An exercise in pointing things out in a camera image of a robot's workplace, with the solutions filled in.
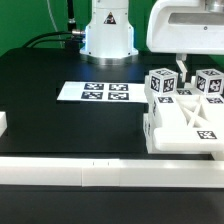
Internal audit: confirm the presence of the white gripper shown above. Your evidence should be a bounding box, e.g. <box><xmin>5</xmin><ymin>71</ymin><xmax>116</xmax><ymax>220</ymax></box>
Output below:
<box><xmin>146</xmin><ymin>0</ymin><xmax>224</xmax><ymax>82</ymax></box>

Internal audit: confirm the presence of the white tagged cube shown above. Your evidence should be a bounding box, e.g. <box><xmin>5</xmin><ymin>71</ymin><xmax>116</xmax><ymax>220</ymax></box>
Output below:
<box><xmin>195</xmin><ymin>69</ymin><xmax>224</xmax><ymax>94</ymax></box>
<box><xmin>149</xmin><ymin>68</ymin><xmax>178</xmax><ymax>95</ymax></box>

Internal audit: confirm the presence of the white chair seat part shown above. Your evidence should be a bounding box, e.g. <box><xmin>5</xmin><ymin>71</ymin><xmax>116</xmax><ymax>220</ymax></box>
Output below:
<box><xmin>143</xmin><ymin>76</ymin><xmax>224</xmax><ymax>155</ymax></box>

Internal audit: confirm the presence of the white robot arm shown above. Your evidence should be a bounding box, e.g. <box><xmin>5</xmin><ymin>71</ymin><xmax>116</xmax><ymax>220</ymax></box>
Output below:
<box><xmin>80</xmin><ymin>0</ymin><xmax>224</xmax><ymax>74</ymax></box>

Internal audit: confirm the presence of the white right fence bar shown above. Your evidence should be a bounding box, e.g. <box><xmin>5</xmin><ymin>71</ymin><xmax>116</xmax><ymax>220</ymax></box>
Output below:
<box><xmin>212</xmin><ymin>152</ymin><xmax>224</xmax><ymax>161</ymax></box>

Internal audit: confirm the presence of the white fence bar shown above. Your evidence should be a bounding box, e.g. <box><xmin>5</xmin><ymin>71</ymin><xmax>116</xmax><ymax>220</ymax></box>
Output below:
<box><xmin>212</xmin><ymin>152</ymin><xmax>224</xmax><ymax>161</ymax></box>
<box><xmin>0</xmin><ymin>111</ymin><xmax>7</xmax><ymax>137</ymax></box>
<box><xmin>0</xmin><ymin>157</ymin><xmax>224</xmax><ymax>188</ymax></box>

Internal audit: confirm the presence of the black vertical pole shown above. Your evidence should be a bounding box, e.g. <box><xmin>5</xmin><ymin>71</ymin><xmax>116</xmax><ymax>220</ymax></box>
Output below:
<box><xmin>66</xmin><ymin>0</ymin><xmax>76</xmax><ymax>31</ymax></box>

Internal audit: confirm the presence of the white left fence bar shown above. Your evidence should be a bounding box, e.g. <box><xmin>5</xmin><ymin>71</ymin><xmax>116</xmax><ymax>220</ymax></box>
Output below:
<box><xmin>0</xmin><ymin>111</ymin><xmax>7</xmax><ymax>137</ymax></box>

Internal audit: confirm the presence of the white front fence bar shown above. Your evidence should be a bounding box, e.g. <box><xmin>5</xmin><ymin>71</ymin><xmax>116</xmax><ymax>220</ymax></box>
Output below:
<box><xmin>0</xmin><ymin>157</ymin><xmax>224</xmax><ymax>188</ymax></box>

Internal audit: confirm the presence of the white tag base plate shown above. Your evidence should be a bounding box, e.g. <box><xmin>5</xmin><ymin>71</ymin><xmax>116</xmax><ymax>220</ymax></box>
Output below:
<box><xmin>57</xmin><ymin>81</ymin><xmax>147</xmax><ymax>103</ymax></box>

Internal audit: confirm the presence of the black cable with connector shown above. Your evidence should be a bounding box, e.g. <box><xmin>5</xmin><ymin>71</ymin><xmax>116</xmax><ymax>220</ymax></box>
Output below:
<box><xmin>21</xmin><ymin>29</ymin><xmax>87</xmax><ymax>49</ymax></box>

